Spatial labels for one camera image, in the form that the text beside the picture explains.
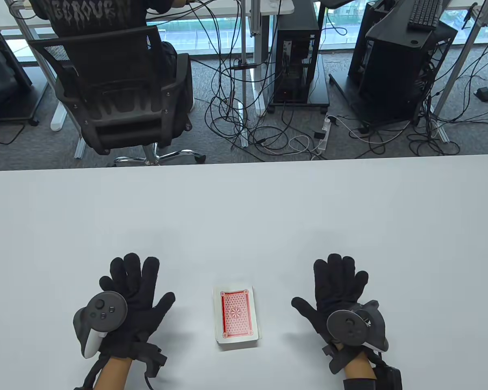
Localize white power strip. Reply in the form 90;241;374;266
315;115;337;152

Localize person's left hand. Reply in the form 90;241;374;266
100;253;175;360

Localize black keyboard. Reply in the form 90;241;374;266
407;0;444;31

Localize black tower cart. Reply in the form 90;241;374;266
267;55;331;114

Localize white floor cable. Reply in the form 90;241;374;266
288;135;322;155

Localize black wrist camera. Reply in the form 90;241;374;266
129;341;168;378
322;343;366;375

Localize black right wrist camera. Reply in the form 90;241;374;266
322;343;366;375

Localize deck of playing cards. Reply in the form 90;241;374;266
215;286;262;347

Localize black rolling cabinet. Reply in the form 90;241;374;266
0;24;41;126

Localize black right wrist strap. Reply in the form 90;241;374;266
344;377;377;390

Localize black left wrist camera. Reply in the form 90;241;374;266
129;341;168;378

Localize black computer tower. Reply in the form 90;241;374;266
273;0;321;103

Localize black mesh office chair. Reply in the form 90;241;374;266
28;25;207;167

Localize grey right hand controller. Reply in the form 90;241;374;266
327;300;390;352

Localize tangle of black floor cables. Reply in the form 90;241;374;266
407;41;488;157
205;0;330;157

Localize person's left forearm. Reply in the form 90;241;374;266
94;357;133;390

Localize aluminium desk frame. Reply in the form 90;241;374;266
431;0;488;143

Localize person's right hand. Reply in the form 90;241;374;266
292;254;369;345

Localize black equipment stand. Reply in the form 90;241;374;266
348;0;458;126

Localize black right forearm battery pack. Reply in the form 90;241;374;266
373;365;402;390

